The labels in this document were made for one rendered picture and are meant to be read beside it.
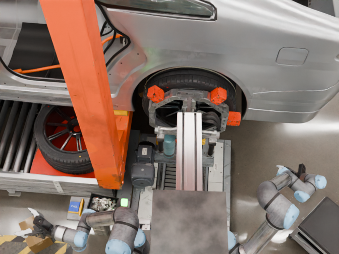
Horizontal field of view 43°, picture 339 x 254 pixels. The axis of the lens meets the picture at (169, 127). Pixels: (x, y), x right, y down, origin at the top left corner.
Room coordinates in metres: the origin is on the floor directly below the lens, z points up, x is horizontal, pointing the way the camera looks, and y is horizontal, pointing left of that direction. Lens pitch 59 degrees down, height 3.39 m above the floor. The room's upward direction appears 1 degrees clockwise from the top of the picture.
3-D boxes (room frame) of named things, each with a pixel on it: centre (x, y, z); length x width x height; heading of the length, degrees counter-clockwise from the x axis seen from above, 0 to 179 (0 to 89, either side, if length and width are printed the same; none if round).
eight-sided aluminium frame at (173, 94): (1.61, -0.13, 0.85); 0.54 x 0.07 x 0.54; 87
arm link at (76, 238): (0.63, 0.46, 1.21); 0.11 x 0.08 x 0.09; 76
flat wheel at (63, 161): (1.73, 0.73, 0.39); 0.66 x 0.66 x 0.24
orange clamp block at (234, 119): (1.60, -0.44, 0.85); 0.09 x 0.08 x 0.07; 87
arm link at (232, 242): (0.69, -0.33, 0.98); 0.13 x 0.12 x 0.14; 45
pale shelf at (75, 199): (1.06, 0.49, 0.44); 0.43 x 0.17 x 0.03; 87
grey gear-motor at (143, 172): (1.54, 0.19, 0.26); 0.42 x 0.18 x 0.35; 177
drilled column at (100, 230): (1.06, 0.52, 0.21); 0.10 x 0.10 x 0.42; 87
